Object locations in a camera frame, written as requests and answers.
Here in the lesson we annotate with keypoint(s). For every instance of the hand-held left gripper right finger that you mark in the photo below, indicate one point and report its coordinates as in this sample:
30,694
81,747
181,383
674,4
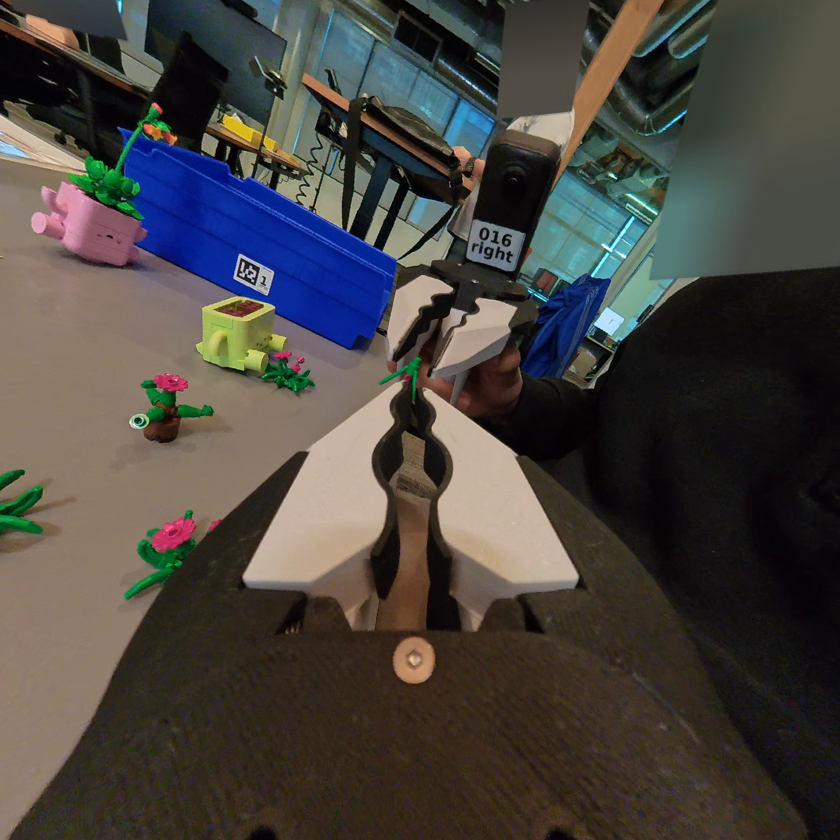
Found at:
512,525

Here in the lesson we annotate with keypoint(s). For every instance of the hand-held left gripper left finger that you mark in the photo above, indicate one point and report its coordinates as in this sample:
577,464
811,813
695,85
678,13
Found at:
315,518

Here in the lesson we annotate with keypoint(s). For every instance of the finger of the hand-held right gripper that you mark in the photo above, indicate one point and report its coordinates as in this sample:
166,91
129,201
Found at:
482,334
410,302

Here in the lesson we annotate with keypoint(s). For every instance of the green three-pronged toy stem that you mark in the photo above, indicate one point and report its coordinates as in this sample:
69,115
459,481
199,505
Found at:
413,384

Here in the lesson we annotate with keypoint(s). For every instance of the person's right hand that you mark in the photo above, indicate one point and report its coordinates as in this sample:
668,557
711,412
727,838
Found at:
492,387

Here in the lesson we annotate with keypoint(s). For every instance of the blue plastic bin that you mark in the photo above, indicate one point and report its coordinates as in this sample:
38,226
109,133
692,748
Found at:
295,262

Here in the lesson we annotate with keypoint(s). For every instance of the small lit screen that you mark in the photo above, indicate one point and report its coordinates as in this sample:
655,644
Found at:
610,320

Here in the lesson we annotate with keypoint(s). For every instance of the black bag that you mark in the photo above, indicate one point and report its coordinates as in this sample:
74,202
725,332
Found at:
407,131

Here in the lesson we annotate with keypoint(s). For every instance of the green toy plant pink flowers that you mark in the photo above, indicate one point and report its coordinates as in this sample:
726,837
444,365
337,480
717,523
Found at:
289,377
167,538

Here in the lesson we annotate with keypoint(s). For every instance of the wooden beam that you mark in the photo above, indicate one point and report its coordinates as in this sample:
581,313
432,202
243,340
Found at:
617,59

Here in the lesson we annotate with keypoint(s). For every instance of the toy cactus pink flower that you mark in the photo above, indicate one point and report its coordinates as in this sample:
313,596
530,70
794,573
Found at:
164,426

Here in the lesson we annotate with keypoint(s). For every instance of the lime green toy pot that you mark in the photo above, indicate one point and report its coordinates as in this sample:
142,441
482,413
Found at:
229,334

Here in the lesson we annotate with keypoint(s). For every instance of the standing desk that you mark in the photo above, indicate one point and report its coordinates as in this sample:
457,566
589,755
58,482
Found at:
328,92

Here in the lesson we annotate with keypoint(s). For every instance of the person's black jacket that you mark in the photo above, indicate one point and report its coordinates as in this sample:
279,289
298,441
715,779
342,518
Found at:
722,459

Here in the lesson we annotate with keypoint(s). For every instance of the yellow box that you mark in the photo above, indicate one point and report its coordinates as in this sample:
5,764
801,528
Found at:
243,128

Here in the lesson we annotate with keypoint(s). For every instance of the green leafy toy plant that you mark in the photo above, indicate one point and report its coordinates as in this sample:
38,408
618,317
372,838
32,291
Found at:
19,505

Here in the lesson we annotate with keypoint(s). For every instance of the black office chair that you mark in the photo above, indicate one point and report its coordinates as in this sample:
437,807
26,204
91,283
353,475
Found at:
184,98

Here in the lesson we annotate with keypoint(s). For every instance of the pink toy pot with plant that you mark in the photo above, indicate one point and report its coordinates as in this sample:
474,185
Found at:
98,229

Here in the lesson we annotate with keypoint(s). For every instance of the black television screen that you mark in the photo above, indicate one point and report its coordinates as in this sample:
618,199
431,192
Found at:
216,33

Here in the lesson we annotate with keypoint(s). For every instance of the camera tripod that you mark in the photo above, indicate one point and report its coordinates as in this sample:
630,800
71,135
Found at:
269,69

